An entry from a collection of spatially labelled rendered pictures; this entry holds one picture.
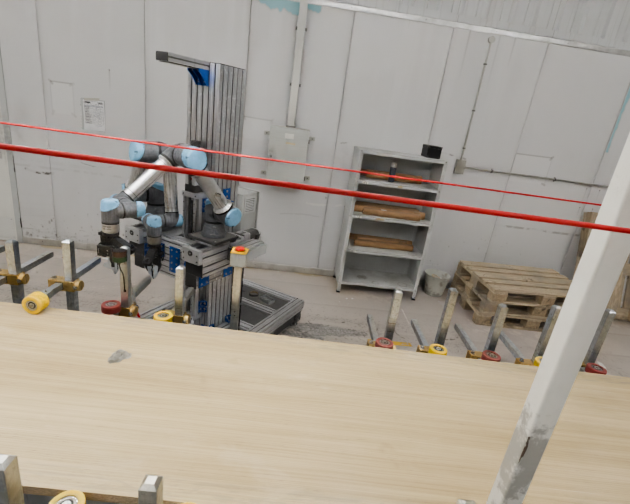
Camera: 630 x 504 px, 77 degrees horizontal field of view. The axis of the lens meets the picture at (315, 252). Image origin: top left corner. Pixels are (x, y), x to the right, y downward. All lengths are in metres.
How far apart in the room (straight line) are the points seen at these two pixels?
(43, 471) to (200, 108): 2.03
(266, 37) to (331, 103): 0.89
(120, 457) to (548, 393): 1.07
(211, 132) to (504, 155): 3.37
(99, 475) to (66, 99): 4.16
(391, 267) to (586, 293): 4.06
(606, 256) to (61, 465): 1.33
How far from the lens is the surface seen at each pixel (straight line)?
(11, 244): 2.19
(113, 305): 2.01
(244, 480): 1.22
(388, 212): 4.20
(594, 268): 0.87
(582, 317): 0.90
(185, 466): 1.26
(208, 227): 2.47
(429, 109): 4.59
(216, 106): 2.59
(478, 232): 5.05
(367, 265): 4.78
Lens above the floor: 1.84
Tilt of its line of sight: 20 degrees down
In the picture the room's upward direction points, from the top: 8 degrees clockwise
